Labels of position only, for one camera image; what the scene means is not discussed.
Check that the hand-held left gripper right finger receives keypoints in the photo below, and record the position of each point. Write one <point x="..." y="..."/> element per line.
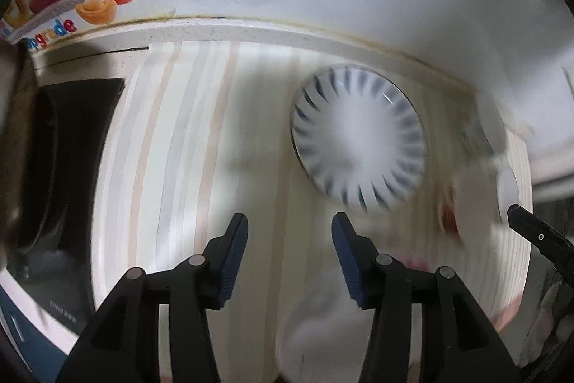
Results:
<point x="349" y="262"/>

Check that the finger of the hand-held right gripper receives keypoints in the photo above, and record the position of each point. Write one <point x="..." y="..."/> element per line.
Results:
<point x="538" y="237"/>

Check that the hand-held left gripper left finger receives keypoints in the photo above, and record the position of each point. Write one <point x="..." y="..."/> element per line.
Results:
<point x="233" y="257"/>

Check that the white bowl with floral print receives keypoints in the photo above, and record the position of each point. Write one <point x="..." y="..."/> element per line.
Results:
<point x="506" y="190"/>

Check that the blue striped white plate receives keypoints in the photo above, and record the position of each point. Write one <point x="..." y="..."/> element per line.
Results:
<point x="358" y="140"/>

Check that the striped tablecloth with cat print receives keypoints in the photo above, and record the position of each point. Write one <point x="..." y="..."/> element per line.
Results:
<point x="188" y="140"/>

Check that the black induction cooktop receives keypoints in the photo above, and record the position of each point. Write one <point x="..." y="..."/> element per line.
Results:
<point x="67" y="185"/>

